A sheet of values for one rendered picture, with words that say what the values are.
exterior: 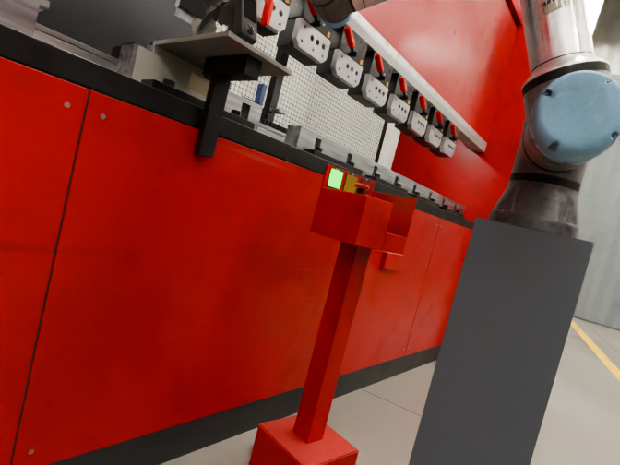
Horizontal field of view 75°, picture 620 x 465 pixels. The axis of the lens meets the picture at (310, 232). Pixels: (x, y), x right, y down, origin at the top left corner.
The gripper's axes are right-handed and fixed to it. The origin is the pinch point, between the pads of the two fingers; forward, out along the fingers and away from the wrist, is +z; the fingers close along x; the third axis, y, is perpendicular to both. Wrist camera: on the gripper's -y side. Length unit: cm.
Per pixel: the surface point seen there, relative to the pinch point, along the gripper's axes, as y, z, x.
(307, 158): -15.6, 6.1, -35.1
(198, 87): -1.3, 7.5, -2.8
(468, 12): 57, -62, -138
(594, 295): -70, 11, -779
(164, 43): -0.2, 2.1, 9.4
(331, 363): -68, 29, -35
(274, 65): -16.7, -12.0, -3.5
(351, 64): 17, -16, -58
